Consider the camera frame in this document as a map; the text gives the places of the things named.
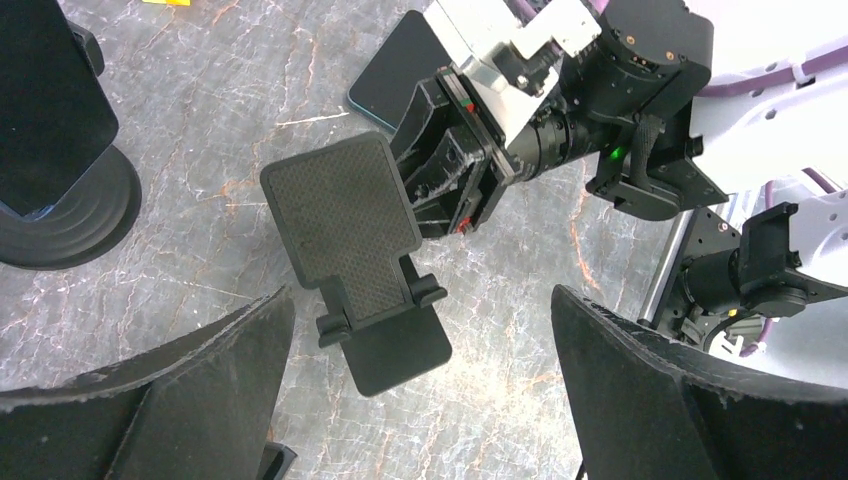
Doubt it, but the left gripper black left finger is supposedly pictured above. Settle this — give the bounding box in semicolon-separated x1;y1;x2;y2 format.
1;289;295;479

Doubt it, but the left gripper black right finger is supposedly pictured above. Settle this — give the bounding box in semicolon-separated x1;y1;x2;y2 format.
551;285;847;479

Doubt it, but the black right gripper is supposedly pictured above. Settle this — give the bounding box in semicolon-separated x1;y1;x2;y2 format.
390;66;524;239

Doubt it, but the black folding phone stand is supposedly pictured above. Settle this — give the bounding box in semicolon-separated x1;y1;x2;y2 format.
260;132;452;397

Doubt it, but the black round base phone stand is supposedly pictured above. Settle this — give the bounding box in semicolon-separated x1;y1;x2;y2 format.
1;21;142;270

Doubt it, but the blue edged black phone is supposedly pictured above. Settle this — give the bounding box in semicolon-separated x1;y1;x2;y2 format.
1;1;119;217

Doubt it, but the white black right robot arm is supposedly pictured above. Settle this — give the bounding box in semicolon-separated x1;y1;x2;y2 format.
390;1;847;238

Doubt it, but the yellow orange toy block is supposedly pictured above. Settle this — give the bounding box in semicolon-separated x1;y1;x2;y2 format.
142;0;192;6

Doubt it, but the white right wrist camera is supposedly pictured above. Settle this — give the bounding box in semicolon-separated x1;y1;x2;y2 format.
424;0;608;145

